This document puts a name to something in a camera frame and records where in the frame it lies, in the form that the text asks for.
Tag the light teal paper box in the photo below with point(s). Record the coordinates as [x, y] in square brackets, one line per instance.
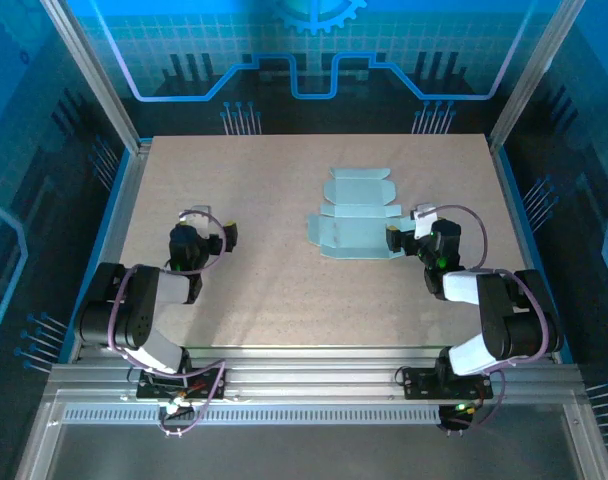
[354, 230]

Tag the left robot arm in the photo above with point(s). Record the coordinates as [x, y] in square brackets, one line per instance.
[134, 310]

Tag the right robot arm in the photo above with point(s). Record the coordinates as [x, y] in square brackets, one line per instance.
[514, 320]

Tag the grey metal lower shelf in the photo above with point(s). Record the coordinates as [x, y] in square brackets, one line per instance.
[309, 450]

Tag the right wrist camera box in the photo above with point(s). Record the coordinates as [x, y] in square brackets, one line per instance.
[424, 220]

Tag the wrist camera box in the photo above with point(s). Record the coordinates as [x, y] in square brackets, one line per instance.
[200, 210]
[424, 220]

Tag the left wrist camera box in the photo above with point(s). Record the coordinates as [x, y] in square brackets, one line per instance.
[200, 210]

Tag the aluminium frame side rail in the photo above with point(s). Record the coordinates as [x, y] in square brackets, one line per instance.
[515, 220]
[115, 240]

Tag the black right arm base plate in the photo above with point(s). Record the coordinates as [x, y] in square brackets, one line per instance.
[419, 385]

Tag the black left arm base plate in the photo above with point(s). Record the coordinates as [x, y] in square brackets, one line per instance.
[146, 391]

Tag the aluminium frame cross rail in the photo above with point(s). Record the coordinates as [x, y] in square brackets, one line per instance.
[309, 375]

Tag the aluminium frame post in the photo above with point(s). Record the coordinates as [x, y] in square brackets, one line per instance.
[95, 75]
[534, 75]

